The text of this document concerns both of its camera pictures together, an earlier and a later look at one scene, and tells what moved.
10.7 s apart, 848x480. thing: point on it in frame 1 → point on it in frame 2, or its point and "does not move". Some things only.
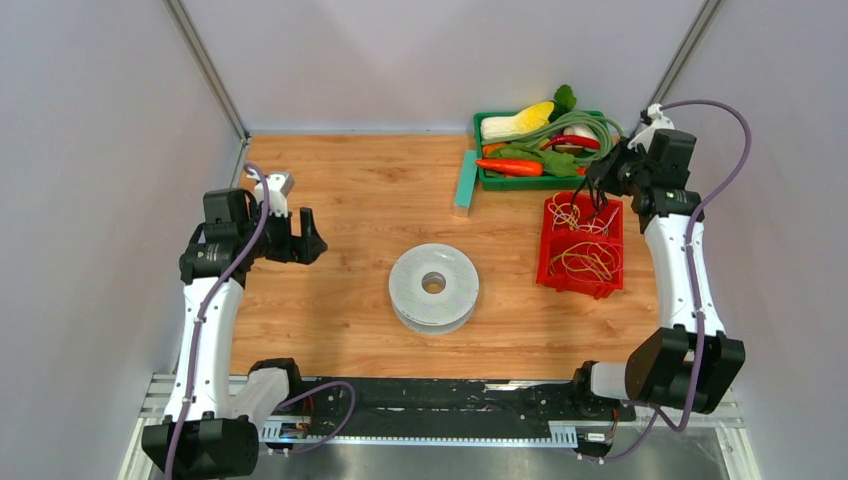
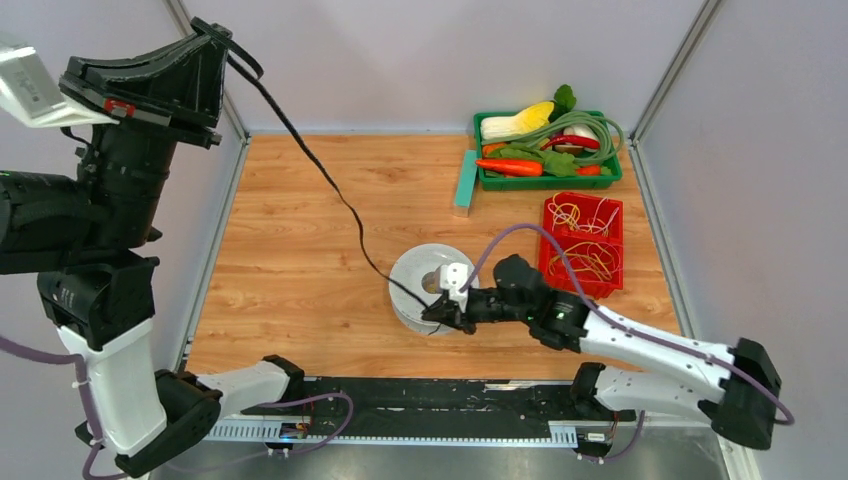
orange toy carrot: [512, 167] does not move
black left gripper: [303, 249] → [178, 85]
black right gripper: [601, 172] → [450, 314]
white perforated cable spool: [434, 288] does not move
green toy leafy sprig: [565, 101] does not move
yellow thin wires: [584, 257] does not move
